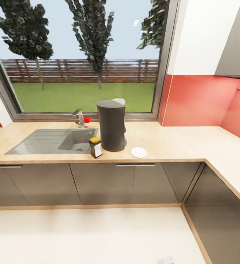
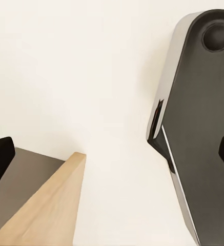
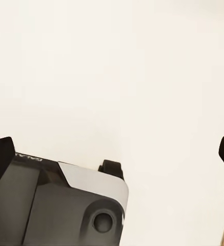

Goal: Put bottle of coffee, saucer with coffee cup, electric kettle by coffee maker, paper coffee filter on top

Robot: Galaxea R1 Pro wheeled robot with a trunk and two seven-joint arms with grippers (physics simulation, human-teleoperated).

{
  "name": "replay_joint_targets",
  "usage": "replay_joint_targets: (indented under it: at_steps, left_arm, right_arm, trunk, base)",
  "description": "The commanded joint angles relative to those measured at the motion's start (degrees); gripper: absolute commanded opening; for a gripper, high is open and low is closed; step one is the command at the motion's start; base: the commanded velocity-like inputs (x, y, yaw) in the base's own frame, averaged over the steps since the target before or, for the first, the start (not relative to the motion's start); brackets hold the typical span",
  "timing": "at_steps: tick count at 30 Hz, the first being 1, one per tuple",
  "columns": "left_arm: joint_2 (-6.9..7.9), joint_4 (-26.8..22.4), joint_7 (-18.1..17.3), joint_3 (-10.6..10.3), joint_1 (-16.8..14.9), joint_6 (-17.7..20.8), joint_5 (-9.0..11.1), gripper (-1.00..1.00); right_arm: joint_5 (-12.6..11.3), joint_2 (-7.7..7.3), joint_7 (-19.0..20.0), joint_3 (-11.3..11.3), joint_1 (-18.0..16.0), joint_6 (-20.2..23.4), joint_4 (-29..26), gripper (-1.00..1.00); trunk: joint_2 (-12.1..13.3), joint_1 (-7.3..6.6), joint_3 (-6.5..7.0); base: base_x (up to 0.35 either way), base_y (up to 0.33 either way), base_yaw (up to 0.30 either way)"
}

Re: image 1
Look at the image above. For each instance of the drop in sink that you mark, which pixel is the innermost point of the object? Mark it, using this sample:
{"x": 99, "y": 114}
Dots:
{"x": 58, "y": 141}

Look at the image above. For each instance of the cabinet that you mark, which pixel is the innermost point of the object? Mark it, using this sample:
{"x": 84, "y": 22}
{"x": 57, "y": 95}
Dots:
{"x": 120, "y": 183}
{"x": 229, "y": 63}
{"x": 215, "y": 213}

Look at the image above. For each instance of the saucer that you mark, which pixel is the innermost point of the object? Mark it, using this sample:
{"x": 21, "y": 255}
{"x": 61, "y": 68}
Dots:
{"x": 139, "y": 152}

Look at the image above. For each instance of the paper coffee filter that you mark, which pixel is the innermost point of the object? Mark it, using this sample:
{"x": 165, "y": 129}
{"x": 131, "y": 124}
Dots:
{"x": 121, "y": 101}

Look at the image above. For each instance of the fixed window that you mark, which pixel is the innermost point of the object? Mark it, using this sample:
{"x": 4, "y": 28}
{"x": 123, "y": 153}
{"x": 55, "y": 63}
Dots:
{"x": 60, "y": 55}

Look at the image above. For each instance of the bottle of coffee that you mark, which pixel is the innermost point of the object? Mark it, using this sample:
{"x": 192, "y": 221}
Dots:
{"x": 95, "y": 143}

